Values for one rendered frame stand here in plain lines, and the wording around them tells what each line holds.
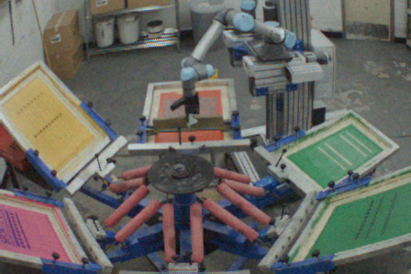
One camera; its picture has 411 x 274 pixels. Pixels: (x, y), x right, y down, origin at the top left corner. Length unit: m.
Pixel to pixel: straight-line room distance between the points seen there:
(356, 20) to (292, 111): 3.51
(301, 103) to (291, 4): 0.85
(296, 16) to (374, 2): 3.71
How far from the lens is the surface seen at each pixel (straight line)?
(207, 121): 3.22
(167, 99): 3.71
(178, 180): 2.41
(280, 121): 4.14
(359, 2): 7.22
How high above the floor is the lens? 2.80
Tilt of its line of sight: 32 degrees down
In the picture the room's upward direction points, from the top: 4 degrees counter-clockwise
